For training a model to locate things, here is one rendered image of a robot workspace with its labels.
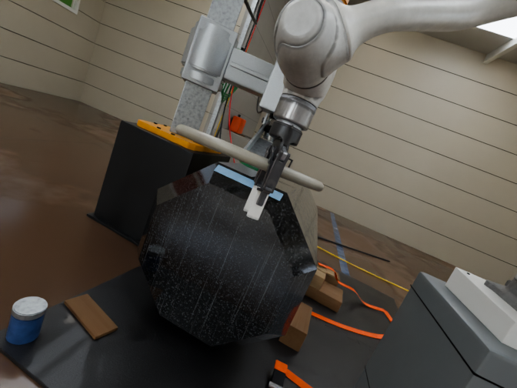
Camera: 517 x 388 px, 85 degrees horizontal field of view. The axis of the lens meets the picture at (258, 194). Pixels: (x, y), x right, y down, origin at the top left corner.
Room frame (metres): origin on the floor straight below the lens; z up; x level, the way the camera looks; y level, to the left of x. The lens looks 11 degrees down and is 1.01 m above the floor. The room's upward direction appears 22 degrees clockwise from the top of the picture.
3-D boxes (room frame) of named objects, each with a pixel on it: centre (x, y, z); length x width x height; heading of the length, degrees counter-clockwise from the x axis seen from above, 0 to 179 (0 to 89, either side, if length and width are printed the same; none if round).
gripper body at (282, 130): (0.69, 0.00, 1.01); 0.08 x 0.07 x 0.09; 15
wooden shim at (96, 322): (1.06, 0.47, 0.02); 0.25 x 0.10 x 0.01; 63
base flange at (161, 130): (2.13, 0.69, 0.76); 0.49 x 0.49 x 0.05; 76
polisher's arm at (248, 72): (2.16, 0.49, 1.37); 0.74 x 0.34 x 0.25; 98
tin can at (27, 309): (0.87, 0.60, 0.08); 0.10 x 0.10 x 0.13
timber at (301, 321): (1.52, -0.50, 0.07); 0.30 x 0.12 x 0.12; 167
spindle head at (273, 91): (1.64, 0.05, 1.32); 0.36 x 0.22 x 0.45; 179
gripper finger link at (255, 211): (0.66, -0.01, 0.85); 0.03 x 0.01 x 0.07; 105
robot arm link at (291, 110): (0.70, -0.01, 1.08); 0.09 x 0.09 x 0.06
